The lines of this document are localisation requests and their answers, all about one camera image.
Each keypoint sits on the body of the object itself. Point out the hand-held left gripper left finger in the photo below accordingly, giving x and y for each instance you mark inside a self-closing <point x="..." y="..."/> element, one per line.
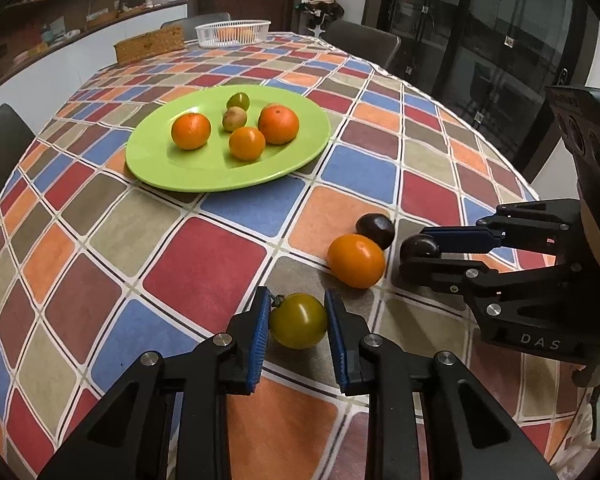
<point x="260" y="340"/>

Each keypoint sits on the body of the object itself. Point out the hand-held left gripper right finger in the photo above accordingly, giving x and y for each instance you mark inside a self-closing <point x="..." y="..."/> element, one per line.
<point x="336" y="340"/>

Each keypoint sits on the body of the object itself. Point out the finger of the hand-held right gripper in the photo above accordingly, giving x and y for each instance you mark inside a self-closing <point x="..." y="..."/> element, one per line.
<point x="440" y="272"/>
<point x="455" y="237"/>

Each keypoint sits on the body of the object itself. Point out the dark purple plum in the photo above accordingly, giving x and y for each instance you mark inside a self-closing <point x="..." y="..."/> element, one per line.
<point x="420" y="247"/>
<point x="375" y="227"/>

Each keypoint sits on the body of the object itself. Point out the green tomato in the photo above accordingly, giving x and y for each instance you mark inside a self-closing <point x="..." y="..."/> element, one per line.
<point x="298" y="321"/>
<point x="238" y="101"/>

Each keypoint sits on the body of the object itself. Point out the green plate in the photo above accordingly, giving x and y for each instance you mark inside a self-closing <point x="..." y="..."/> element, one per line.
<point x="205" y="170"/>

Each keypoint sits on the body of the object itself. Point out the small mandarin orange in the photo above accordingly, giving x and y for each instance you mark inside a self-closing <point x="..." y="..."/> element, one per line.
<point x="191" y="131"/>
<point x="247" y="143"/>
<point x="356" y="260"/>

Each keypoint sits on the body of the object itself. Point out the large mandarin orange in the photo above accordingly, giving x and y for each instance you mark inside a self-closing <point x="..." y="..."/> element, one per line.
<point x="278" y="123"/>

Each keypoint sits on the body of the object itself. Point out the brown kiwi fruit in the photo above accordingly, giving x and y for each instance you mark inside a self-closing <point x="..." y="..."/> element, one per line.
<point x="234" y="119"/>

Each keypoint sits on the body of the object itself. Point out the black framed glass sliding doors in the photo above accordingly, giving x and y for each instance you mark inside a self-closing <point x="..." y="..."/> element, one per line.
<point x="480" y="35"/>

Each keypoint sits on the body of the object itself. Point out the dark grey dining chair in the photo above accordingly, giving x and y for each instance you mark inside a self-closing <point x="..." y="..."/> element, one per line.
<point x="195" y="21"/>
<point x="0" y="140"/>
<point x="362" y="40"/>

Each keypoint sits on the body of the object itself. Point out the rack with clothes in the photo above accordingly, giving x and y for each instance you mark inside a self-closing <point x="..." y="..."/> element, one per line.
<point x="320" y="12"/>

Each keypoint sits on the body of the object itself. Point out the pale orange fruit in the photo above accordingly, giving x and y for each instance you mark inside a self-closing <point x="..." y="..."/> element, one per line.
<point x="235" y="34"/>

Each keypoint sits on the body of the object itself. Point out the white plastic basket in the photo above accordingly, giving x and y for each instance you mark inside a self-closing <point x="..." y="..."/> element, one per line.
<point x="205" y="35"/>

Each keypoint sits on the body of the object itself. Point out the brown wicker box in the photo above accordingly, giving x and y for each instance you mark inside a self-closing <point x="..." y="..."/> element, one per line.
<point x="147" y="46"/>

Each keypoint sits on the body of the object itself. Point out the white counter cabinets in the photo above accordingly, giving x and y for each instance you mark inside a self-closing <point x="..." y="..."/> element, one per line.
<point x="55" y="65"/>

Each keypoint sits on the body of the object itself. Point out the black bag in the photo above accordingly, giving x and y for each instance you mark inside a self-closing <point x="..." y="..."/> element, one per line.
<point x="132" y="2"/>

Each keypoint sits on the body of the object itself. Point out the flat wicker tray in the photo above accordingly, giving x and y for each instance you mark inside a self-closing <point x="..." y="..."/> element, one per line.
<point x="102" y="14"/>

